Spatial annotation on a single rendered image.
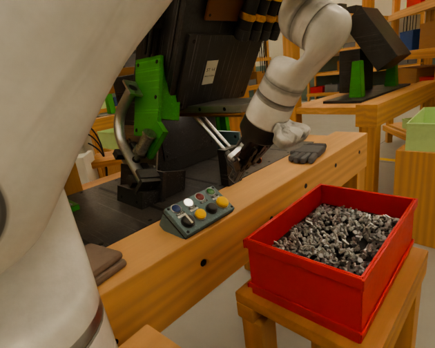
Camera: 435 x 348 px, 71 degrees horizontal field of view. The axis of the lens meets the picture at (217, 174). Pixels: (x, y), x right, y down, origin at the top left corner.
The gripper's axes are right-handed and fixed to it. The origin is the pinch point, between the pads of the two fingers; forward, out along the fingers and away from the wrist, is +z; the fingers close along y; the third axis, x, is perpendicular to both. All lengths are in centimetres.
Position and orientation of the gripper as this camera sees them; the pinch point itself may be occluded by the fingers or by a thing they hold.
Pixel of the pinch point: (237, 174)
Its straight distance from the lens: 64.8
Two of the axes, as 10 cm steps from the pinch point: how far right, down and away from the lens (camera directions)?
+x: 6.6, 6.5, -3.8
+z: -3.2, 7.0, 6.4
